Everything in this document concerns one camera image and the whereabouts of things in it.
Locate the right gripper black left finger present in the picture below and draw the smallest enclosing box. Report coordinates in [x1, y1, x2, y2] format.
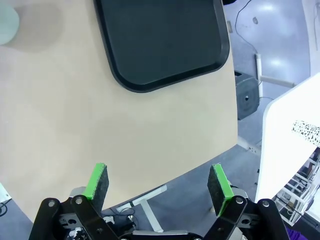
[28, 162, 120, 240]

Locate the white desk leg frame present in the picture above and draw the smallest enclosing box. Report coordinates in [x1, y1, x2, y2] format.
[116, 184, 168, 233]

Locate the black plastic tray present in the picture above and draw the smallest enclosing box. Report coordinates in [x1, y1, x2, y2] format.
[92, 0, 231, 94]

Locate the black floor cable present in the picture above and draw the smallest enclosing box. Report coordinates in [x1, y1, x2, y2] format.
[235, 0, 261, 55]

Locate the white side table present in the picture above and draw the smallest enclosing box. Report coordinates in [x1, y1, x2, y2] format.
[254, 72, 320, 210]

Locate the white table leg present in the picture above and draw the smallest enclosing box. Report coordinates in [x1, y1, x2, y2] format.
[254, 52, 296, 99]

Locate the black floor box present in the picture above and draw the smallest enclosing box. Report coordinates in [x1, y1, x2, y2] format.
[234, 70, 261, 121]

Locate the white wire rack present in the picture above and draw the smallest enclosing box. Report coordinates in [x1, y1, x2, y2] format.
[274, 147, 320, 224]

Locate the speckled white tumbler black lid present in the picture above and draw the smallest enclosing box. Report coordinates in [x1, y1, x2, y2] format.
[291, 119, 320, 147]

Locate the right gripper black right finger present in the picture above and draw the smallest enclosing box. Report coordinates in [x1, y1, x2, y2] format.
[203, 163, 288, 240]

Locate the pale green plastic cup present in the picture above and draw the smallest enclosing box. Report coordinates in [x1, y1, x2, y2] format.
[0, 4, 20, 46]

